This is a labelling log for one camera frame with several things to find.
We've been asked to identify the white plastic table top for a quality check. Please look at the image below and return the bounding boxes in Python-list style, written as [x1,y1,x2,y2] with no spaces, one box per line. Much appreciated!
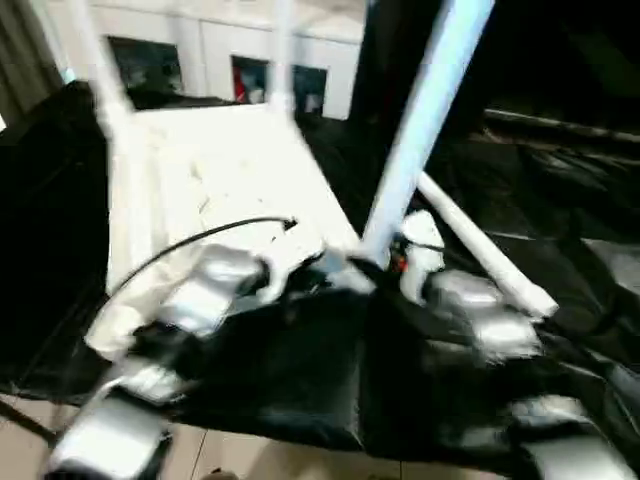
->
[82,99,377,362]

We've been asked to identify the long black rod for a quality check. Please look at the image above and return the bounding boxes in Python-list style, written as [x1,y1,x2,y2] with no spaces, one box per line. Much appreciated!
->
[484,109,640,145]

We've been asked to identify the grey curtain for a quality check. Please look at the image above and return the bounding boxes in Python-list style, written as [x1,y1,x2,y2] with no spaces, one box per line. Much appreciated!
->
[0,0,65,122]

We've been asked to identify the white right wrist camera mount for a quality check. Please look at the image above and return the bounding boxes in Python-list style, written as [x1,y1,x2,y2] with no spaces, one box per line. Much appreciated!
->
[399,209,447,305]

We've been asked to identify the black work table frame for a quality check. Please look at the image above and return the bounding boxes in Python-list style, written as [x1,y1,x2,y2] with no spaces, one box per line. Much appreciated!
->
[0,399,60,447]

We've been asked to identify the black mat cloth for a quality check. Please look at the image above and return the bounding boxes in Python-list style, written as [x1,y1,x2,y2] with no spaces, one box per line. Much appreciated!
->
[0,79,640,474]

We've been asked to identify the white plastic table leg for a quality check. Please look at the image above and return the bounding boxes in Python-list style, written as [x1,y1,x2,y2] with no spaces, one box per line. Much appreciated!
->
[267,0,297,120]
[359,0,497,271]
[417,172,560,320]
[69,0,137,127]

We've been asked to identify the white display cabinet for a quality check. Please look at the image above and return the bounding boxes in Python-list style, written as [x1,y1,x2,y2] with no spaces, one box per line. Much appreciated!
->
[59,0,370,120]

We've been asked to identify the dark tall cabinet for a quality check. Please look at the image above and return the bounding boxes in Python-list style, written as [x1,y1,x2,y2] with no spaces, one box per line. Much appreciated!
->
[349,0,640,126]

